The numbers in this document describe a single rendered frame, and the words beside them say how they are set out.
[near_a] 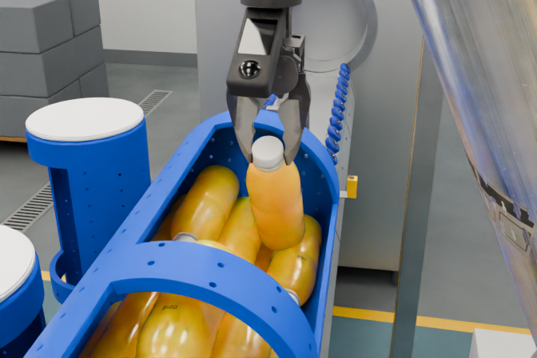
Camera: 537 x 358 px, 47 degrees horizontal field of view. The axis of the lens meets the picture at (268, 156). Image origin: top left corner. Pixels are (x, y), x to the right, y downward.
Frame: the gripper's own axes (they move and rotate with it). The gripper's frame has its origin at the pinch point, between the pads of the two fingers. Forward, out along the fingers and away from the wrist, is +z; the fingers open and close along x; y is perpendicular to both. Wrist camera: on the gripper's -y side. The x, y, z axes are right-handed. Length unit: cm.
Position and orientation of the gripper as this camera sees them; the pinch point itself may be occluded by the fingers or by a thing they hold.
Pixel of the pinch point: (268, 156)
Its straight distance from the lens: 77.9
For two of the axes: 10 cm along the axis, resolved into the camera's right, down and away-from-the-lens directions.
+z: 0.0, 9.1, 4.2
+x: -9.9, -0.7, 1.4
